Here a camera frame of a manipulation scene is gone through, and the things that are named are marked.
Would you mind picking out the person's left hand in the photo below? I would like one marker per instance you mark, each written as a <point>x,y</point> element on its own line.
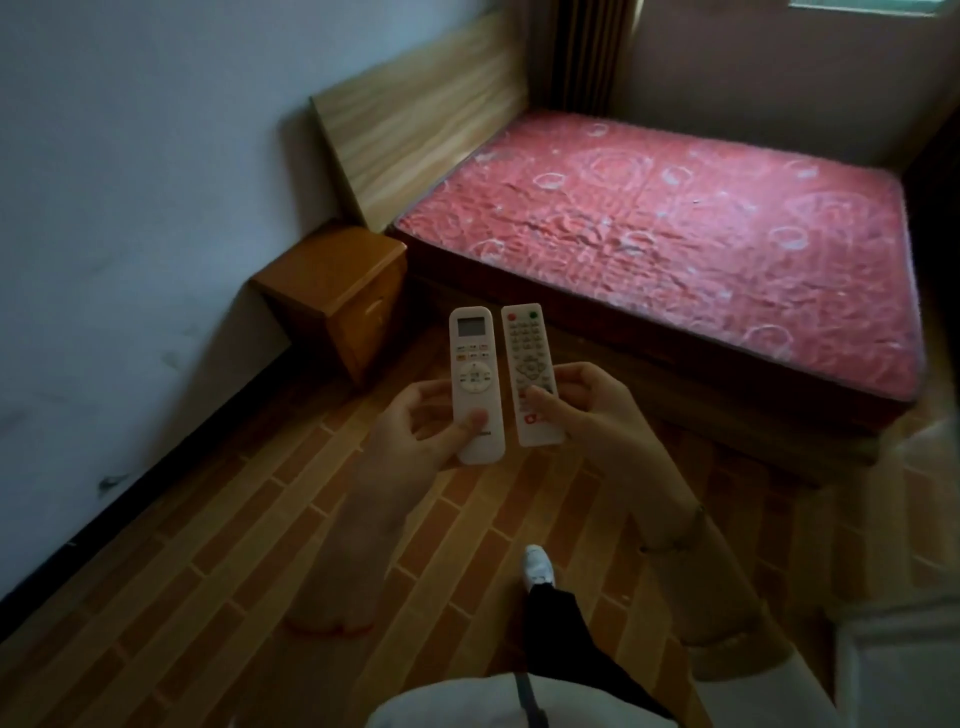
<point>397,457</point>

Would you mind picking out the person's right hand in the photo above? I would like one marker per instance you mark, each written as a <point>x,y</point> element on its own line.
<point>607,442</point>

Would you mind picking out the person's left thumb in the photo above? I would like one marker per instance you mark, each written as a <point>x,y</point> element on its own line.
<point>457,436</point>

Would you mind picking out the person's right thumb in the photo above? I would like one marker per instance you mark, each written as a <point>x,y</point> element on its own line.
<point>546,409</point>

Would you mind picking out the white remote with many buttons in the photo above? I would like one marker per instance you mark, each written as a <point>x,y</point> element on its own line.
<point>526,352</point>

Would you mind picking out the white remote with display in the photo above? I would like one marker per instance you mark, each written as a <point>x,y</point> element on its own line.
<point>475,360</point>

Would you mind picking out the person's right forearm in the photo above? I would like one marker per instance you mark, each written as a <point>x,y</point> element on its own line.
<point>705,592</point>

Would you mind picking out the person's left forearm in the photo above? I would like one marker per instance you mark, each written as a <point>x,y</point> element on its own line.
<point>360,562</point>

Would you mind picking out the white shoe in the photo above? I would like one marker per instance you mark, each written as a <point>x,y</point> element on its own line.
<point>538,566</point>

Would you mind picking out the wooden nightstand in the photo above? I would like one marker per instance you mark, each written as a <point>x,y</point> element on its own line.
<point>337,292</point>

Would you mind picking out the red patterned mattress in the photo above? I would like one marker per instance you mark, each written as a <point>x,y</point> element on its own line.
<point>675,232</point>

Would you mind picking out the black trouser leg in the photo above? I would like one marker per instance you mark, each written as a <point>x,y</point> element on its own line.
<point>570,645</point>

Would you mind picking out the white shirt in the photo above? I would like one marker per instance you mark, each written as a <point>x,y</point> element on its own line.
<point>450,709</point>

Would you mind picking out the wooden headboard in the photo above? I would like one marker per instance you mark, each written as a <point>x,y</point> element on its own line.
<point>420,120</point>

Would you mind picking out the dark striped curtain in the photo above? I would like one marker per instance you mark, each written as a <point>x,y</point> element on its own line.
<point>592,52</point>

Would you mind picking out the white cabinet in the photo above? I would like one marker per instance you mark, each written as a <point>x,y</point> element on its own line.
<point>900,667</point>

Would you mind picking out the window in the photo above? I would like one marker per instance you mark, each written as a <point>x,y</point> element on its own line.
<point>870,4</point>

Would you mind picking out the wooden bed frame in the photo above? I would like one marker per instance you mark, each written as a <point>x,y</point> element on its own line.
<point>675,382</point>

